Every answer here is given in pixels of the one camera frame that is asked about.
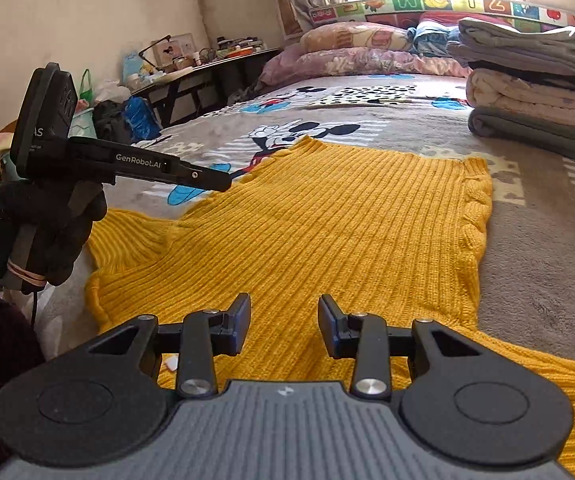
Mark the yellow knit sweater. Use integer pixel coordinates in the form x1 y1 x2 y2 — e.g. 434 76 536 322
86 138 575 474

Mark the left black gloved hand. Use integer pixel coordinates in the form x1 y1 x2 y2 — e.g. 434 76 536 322
0 181 107 286

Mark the blue plastic bag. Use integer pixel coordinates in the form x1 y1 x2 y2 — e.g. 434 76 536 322
122 96 160 143

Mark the black side desk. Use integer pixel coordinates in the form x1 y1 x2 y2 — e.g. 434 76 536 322
132 49 282 128

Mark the Mickey Mouse bed blanket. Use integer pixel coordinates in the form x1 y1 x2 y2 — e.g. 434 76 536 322
31 72 575 366

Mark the purple floral long pillow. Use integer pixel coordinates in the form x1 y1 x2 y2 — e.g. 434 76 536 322
259 44 471 87

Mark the floral beige pillow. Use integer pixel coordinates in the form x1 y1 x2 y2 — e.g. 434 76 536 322
301 22 414 52

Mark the cream floral folded garment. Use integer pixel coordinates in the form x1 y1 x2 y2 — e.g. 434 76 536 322
466 68 575 127

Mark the dark grey folded garment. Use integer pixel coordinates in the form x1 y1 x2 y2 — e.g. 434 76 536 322
469 107 575 160

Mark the alphabet foam mat headboard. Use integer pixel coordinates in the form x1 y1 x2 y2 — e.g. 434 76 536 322
308 0 575 32

